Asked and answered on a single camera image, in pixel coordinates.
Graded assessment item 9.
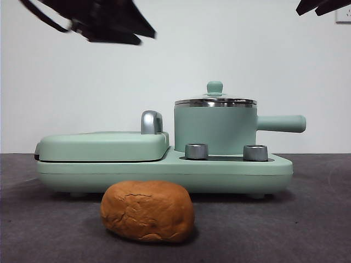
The glass lid with green knob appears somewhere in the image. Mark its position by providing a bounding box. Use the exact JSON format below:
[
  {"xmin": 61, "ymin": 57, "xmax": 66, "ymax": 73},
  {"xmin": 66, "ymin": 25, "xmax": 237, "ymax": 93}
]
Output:
[{"xmin": 174, "ymin": 81, "xmax": 258, "ymax": 105}]

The brown potato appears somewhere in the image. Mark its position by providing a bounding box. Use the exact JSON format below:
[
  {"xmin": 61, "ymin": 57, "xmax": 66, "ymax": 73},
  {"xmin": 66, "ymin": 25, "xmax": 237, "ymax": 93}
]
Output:
[{"xmin": 100, "ymin": 180, "xmax": 195, "ymax": 243}]

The mint green steamer pot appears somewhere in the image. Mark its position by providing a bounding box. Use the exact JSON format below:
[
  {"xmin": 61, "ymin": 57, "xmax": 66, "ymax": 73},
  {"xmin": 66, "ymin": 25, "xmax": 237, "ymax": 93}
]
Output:
[{"xmin": 174, "ymin": 102, "xmax": 307, "ymax": 156}]

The silver control knob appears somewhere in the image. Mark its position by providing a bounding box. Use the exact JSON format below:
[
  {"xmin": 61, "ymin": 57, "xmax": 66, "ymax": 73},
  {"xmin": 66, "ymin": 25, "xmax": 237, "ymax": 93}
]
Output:
[
  {"xmin": 184, "ymin": 142, "xmax": 209, "ymax": 160},
  {"xmin": 243, "ymin": 144, "xmax": 269, "ymax": 162}
]

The mint green breakfast machine base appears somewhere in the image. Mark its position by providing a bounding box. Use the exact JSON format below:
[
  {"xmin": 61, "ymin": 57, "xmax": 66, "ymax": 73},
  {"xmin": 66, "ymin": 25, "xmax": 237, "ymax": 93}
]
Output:
[{"xmin": 35, "ymin": 146, "xmax": 294, "ymax": 199}]

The white wall socket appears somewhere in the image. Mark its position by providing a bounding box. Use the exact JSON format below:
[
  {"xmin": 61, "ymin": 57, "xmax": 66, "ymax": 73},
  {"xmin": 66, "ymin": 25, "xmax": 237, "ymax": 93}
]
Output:
[{"xmin": 336, "ymin": 5, "xmax": 351, "ymax": 24}]

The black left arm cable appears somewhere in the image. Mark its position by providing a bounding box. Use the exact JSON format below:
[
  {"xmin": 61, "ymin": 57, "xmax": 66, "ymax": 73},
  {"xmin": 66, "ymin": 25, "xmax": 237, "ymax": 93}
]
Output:
[{"xmin": 20, "ymin": 0, "xmax": 72, "ymax": 33}]

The chrome cover handle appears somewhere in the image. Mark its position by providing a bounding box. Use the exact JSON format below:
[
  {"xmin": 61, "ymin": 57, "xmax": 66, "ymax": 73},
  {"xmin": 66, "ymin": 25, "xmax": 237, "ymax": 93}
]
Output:
[{"xmin": 140, "ymin": 110, "xmax": 165, "ymax": 135}]

